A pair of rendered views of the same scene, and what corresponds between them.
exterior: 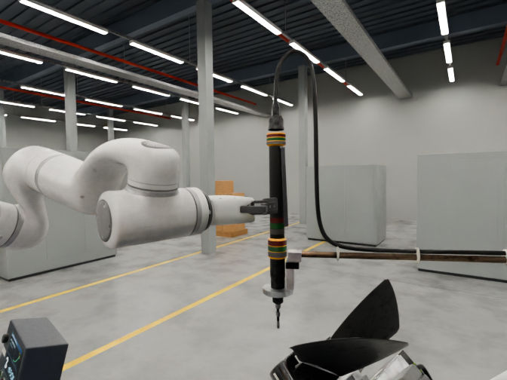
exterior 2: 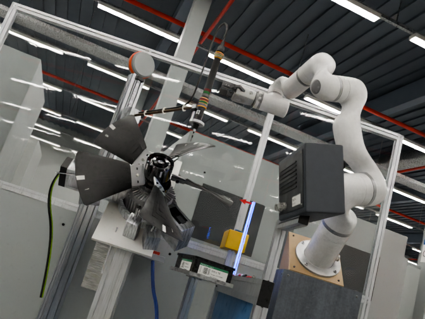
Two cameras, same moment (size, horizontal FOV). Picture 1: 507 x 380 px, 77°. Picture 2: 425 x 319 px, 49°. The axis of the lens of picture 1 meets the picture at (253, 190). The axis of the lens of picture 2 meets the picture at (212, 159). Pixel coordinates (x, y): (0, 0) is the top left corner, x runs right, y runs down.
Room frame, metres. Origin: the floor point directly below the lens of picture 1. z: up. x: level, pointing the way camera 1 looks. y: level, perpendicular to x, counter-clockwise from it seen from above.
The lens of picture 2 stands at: (2.14, 1.35, 0.80)
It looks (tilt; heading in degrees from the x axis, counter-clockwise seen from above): 15 degrees up; 221
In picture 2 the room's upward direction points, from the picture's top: 17 degrees clockwise
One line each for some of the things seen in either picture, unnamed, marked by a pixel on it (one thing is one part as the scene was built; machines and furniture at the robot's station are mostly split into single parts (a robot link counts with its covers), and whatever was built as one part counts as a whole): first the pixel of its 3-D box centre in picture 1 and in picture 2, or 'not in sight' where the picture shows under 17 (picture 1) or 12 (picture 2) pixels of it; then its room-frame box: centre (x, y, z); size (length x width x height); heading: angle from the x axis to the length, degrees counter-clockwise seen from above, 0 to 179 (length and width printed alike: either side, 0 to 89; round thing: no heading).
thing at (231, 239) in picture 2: not in sight; (233, 242); (0.26, -0.01, 1.02); 0.16 x 0.10 x 0.11; 45
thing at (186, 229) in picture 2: not in sight; (174, 226); (0.67, -0.04, 0.98); 0.20 x 0.16 x 0.20; 45
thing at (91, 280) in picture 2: not in sight; (100, 265); (0.65, -0.45, 0.73); 0.15 x 0.09 x 0.22; 45
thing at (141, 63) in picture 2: not in sight; (141, 65); (0.60, -0.76, 1.88); 0.17 x 0.15 x 0.16; 135
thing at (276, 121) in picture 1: (276, 204); (209, 84); (0.72, -0.05, 1.65); 0.04 x 0.04 x 0.46
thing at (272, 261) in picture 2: not in sight; (275, 250); (0.84, 0.58, 0.96); 0.03 x 0.03 x 0.20; 45
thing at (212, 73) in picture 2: (276, 192); (210, 78); (0.72, -0.05, 1.68); 0.03 x 0.03 x 0.21
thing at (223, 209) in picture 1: (218, 208); (245, 95); (0.60, 0.07, 1.66); 0.11 x 0.10 x 0.07; 135
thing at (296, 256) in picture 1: (281, 271); (198, 114); (0.72, -0.06, 1.50); 0.09 x 0.07 x 0.10; 80
